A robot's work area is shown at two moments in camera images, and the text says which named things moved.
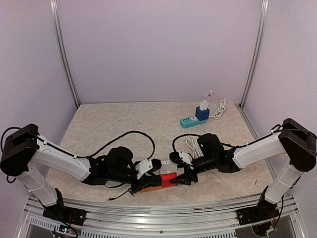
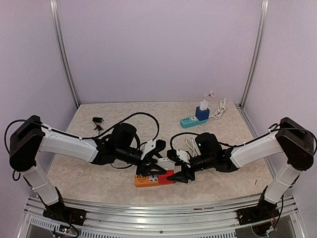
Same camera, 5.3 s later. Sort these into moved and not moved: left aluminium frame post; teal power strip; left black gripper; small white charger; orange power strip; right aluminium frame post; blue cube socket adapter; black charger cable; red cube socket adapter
Moved: red cube socket adapter; orange power strip; left black gripper; black charger cable
Not moved: small white charger; right aluminium frame post; left aluminium frame post; blue cube socket adapter; teal power strip
